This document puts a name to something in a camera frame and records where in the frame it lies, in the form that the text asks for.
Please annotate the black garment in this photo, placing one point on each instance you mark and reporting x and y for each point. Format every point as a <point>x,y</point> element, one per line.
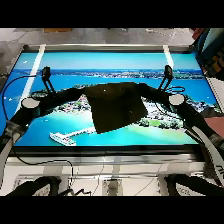
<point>116,106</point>

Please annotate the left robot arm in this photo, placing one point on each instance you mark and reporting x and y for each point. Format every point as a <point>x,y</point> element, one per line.
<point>25,113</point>

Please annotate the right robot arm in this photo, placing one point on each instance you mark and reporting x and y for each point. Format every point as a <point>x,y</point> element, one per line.
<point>186,110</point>

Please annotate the silver frame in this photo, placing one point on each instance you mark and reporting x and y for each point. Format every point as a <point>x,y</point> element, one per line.
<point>110,165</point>

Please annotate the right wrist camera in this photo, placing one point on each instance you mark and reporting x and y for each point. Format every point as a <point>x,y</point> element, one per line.
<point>167,75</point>

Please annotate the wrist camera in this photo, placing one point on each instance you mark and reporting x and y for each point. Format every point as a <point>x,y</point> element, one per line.
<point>46,75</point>
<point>167,75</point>

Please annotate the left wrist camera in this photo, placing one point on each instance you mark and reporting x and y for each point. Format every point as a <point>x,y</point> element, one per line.
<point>46,75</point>

